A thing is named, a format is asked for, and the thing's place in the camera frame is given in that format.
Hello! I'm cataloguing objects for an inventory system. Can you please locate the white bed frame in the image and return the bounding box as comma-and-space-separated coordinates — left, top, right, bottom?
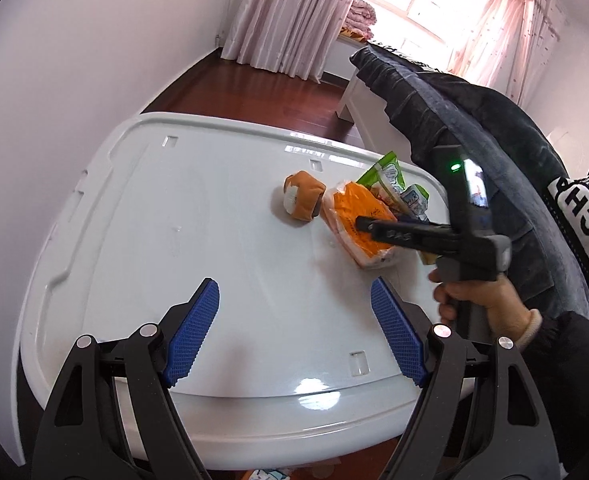
337, 77, 416, 162

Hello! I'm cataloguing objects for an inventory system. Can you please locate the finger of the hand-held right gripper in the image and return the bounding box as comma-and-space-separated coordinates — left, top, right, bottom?
356, 215, 464, 257
396, 213, 456, 234

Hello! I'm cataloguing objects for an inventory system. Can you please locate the green snack packet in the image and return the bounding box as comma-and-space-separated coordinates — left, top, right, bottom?
357, 152, 431, 223

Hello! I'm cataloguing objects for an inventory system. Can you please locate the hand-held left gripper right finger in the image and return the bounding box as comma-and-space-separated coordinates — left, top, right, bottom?
371, 276, 560, 480

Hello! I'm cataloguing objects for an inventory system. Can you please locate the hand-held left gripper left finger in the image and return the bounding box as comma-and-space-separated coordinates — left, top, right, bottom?
31, 277, 220, 480

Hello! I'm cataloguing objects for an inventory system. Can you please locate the person's right hand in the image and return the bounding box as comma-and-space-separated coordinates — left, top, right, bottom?
429, 269, 531, 343

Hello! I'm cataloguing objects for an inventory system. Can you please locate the orange plastic bag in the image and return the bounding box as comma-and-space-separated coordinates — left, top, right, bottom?
322, 180, 411, 271

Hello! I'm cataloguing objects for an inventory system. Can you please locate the folded pink blanket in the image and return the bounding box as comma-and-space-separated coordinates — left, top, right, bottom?
343, 0, 379, 32

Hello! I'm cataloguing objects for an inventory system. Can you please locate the pink dotted curtain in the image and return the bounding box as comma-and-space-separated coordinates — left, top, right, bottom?
221, 0, 376, 82
449, 0, 561, 107

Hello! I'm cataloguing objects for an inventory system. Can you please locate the person's right forearm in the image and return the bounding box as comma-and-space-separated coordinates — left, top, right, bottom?
512, 307, 589, 480

